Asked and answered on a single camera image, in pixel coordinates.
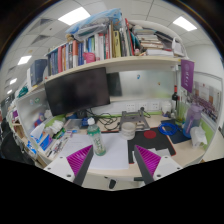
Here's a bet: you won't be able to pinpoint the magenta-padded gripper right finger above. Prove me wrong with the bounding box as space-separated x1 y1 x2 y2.
133 144 184 186

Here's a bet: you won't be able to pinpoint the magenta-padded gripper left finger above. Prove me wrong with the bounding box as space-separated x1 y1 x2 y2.
43 144 95 187

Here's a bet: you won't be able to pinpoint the green-labelled clear drink bottle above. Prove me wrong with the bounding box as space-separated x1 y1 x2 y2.
86 117 107 157

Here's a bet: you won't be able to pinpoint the lavender plastic water bottle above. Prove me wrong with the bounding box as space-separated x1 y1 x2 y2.
182 102 204 139

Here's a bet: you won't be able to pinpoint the flat round red coaster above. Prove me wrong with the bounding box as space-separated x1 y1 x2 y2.
143 129 158 140

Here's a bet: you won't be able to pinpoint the white paper sheet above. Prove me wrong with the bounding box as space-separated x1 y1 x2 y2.
58 132 130 171

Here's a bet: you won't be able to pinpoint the white ceramic mug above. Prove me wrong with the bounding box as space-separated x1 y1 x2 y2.
119 121 137 141

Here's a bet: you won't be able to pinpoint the clear plastic box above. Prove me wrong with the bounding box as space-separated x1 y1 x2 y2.
64 119 83 132

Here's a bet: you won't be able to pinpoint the dark blue flat pad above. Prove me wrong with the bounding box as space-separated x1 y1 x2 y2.
165 127 190 145

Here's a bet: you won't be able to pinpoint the grey metal laptop stand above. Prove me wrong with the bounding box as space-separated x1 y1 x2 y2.
118 107 151 132

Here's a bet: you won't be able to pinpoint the small white jar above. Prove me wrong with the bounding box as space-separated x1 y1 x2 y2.
161 100 173 116

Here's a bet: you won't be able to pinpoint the crumpled white tissue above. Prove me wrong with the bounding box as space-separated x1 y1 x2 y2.
189 126 208 148

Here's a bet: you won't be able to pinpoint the black office chair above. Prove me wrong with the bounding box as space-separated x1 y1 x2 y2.
0 119 34 166

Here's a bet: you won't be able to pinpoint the dark wine bottle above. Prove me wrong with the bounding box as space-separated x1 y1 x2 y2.
171 85 180 113

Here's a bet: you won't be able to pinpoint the large black computer monitor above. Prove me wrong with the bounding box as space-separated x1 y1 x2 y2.
43 67 112 117

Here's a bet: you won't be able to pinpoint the group photo poster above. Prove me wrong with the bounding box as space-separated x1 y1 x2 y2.
193 81 221 122

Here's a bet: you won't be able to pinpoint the purple hanging pennant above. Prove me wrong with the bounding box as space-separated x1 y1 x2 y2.
180 59 195 94

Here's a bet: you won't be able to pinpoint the beige shelf full of books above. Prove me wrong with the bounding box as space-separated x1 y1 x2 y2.
26 8 192 88

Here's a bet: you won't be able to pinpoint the coiled blue cable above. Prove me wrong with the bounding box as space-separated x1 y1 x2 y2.
157 121 181 136

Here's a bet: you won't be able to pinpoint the tangled black cables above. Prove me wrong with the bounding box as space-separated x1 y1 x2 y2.
87 109 121 132

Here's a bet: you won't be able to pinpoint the white wall socket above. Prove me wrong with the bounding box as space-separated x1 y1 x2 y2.
138 101 149 111
125 102 137 113
148 100 161 111

